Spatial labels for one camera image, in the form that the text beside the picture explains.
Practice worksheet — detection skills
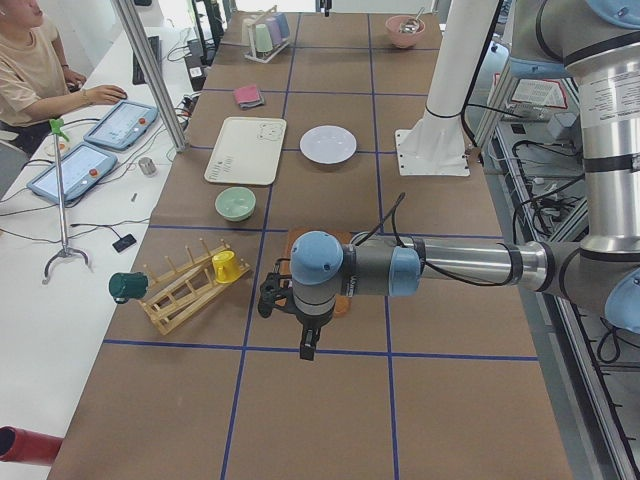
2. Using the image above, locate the white cup rack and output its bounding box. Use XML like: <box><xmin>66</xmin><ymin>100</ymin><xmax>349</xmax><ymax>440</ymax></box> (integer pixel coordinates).
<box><xmin>241</xmin><ymin>5</ymin><xmax>291</xmax><ymax>64</ymax></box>

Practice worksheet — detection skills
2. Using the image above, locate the white round plate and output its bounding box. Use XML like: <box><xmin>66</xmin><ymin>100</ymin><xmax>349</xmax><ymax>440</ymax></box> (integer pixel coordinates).
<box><xmin>299</xmin><ymin>125</ymin><xmax>357</xmax><ymax>165</ymax></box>

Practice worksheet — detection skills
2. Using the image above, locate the green bowl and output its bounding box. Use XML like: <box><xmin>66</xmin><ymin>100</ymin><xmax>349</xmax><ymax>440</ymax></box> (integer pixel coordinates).
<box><xmin>214</xmin><ymin>186</ymin><xmax>256</xmax><ymax>222</ymax></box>

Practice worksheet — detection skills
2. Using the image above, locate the lower teach pendant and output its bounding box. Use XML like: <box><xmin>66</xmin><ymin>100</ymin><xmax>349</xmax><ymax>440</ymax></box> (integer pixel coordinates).
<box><xmin>27</xmin><ymin>142</ymin><xmax>117</xmax><ymax>203</ymax></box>

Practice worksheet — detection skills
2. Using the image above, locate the upper teach pendant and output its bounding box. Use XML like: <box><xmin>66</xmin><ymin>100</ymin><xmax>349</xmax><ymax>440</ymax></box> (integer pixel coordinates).
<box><xmin>83</xmin><ymin>100</ymin><xmax>158</xmax><ymax>151</ymax></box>

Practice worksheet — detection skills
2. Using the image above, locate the teach pendant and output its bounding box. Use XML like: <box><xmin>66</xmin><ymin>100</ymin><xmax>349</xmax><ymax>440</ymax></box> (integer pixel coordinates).
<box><xmin>27</xmin><ymin>142</ymin><xmax>117</xmax><ymax>203</ymax></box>
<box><xmin>83</xmin><ymin>100</ymin><xmax>158</xmax><ymax>151</ymax></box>

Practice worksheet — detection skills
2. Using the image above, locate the metal stand with green clip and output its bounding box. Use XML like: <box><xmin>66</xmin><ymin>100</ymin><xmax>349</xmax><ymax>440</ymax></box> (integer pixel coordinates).
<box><xmin>42</xmin><ymin>119</ymin><xmax>91</xmax><ymax>285</ymax></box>

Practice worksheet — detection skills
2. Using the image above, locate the yellow mug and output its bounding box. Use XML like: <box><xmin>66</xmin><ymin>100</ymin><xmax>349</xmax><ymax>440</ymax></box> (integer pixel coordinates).
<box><xmin>212</xmin><ymin>250</ymin><xmax>241</xmax><ymax>284</ymax></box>

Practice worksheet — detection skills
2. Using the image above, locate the small metal cylinder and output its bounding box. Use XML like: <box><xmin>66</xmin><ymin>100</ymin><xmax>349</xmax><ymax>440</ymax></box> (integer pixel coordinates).
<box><xmin>138</xmin><ymin>157</ymin><xmax>157</xmax><ymax>177</ymax></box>

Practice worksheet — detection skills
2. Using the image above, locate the black keyboard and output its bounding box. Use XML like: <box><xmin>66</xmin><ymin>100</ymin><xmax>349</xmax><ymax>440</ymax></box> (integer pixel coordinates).
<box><xmin>131</xmin><ymin>34</ymin><xmax>164</xmax><ymax>85</ymax></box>

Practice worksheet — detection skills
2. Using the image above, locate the person in beige shirt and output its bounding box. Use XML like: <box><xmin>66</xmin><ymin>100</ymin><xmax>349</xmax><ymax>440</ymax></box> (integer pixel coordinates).
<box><xmin>1</xmin><ymin>1</ymin><xmax>127</xmax><ymax>156</ymax></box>

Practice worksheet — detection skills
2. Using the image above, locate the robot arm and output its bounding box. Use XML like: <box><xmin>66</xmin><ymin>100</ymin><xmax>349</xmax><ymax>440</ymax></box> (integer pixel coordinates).
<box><xmin>287</xmin><ymin>1</ymin><xmax>639</xmax><ymax>360</ymax></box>

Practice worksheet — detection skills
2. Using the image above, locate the aluminium frame post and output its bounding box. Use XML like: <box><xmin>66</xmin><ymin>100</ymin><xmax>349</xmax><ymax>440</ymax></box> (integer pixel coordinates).
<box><xmin>111</xmin><ymin>0</ymin><xmax>187</xmax><ymax>153</ymax></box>

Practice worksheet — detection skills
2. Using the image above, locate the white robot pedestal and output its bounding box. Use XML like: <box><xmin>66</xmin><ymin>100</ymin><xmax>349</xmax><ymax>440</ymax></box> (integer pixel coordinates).
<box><xmin>396</xmin><ymin>0</ymin><xmax>501</xmax><ymax>177</ymax></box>

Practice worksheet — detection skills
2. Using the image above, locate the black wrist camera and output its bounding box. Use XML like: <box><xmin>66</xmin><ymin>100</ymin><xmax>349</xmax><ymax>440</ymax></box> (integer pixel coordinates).
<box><xmin>257</xmin><ymin>258</ymin><xmax>295</xmax><ymax>318</ymax></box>

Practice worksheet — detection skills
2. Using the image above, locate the blue cup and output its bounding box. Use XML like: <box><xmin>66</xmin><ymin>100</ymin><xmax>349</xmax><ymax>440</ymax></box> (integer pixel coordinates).
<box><xmin>274</xmin><ymin>12</ymin><xmax>290</xmax><ymax>39</ymax></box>

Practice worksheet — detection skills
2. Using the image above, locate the cream bear tray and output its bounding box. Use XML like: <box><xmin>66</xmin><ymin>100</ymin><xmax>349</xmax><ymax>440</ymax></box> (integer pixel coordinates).
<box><xmin>203</xmin><ymin>116</ymin><xmax>287</xmax><ymax>186</ymax></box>

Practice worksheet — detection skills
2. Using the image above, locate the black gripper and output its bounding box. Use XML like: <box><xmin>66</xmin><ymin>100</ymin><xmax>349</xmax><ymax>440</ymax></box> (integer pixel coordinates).
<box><xmin>299</xmin><ymin>321</ymin><xmax>324</xmax><ymax>360</ymax></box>

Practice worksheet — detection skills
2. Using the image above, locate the dark green mug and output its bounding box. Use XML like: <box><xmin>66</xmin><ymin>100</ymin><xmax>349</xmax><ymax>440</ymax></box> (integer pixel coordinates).
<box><xmin>108</xmin><ymin>272</ymin><xmax>149</xmax><ymax>304</ymax></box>

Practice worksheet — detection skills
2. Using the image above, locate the pink cloth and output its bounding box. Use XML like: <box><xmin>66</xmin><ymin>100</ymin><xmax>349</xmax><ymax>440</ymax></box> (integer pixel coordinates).
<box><xmin>233</xmin><ymin>84</ymin><xmax>262</xmax><ymax>105</ymax></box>

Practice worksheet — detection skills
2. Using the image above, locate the green cup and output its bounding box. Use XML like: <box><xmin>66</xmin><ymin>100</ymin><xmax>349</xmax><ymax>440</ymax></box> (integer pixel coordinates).
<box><xmin>255</xmin><ymin>23</ymin><xmax>273</xmax><ymax>56</ymax></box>

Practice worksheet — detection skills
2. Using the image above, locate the red cylinder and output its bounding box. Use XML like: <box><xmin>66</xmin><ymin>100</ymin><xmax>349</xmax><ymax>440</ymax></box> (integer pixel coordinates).
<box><xmin>1</xmin><ymin>426</ymin><xmax>63</xmax><ymax>466</ymax></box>

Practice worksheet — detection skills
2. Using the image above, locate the wooden dish rack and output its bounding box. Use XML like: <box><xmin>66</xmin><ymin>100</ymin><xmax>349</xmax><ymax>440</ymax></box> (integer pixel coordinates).
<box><xmin>138</xmin><ymin>240</ymin><xmax>251</xmax><ymax>335</ymax></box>

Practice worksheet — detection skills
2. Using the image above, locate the purple cup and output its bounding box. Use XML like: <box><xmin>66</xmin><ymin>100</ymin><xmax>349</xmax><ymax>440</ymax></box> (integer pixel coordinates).
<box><xmin>265</xmin><ymin>16</ymin><xmax>282</xmax><ymax>46</ymax></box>

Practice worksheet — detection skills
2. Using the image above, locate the wooden cutting board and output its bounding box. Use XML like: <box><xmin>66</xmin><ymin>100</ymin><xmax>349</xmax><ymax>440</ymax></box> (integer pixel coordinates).
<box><xmin>275</xmin><ymin>230</ymin><xmax>355</xmax><ymax>324</ymax></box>

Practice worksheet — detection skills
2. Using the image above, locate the metal scoop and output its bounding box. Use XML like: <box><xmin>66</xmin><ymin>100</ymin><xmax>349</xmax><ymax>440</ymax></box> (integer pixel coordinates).
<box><xmin>399</xmin><ymin>7</ymin><xmax>425</xmax><ymax>34</ymax></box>

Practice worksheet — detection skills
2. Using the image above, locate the beige cup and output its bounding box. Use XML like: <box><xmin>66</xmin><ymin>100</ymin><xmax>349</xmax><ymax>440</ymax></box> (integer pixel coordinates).
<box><xmin>241</xmin><ymin>16</ymin><xmax>255</xmax><ymax>46</ymax></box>

